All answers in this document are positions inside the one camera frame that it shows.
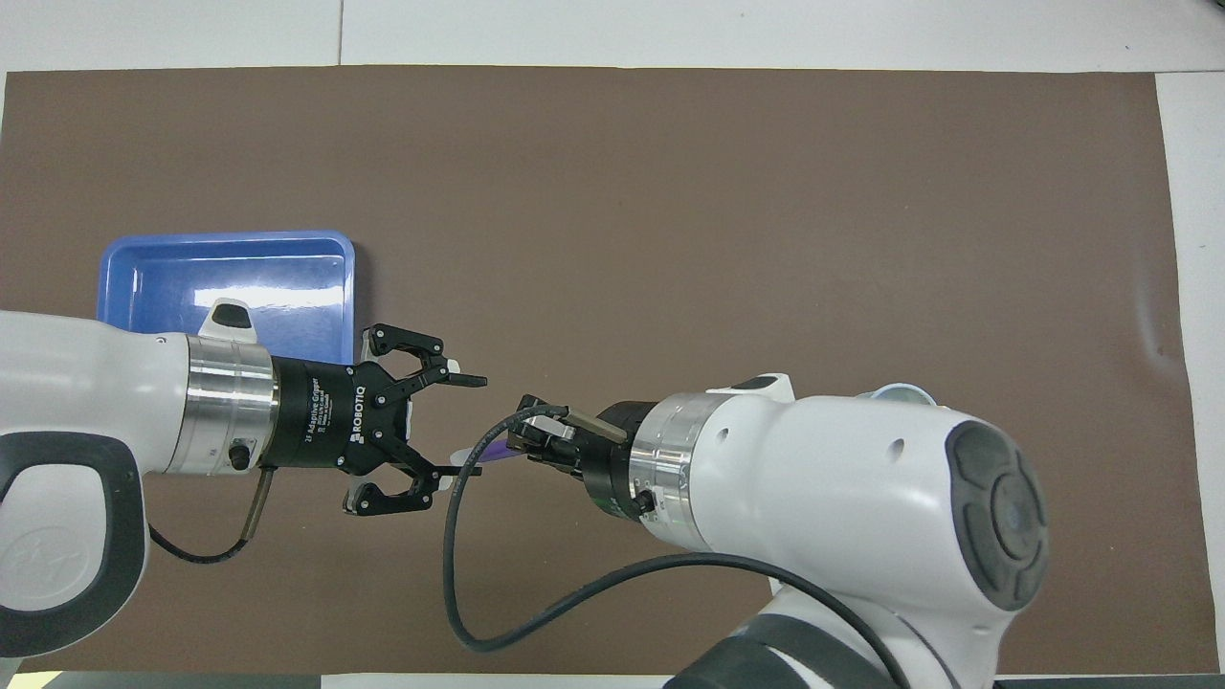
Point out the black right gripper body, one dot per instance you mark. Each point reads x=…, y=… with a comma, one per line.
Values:
x=617, y=459

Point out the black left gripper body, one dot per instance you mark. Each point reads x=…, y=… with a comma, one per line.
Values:
x=325, y=413

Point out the purple marker pen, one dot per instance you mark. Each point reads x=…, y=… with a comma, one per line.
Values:
x=493, y=453

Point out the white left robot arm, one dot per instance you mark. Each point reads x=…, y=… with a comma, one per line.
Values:
x=86, y=402

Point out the blue plastic tray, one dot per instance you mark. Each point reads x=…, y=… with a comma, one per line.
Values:
x=172, y=277

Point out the brown table mat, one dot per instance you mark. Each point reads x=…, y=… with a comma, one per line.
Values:
x=670, y=191

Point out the translucent pale blue pen cup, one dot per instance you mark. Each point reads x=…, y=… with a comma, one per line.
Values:
x=900, y=390

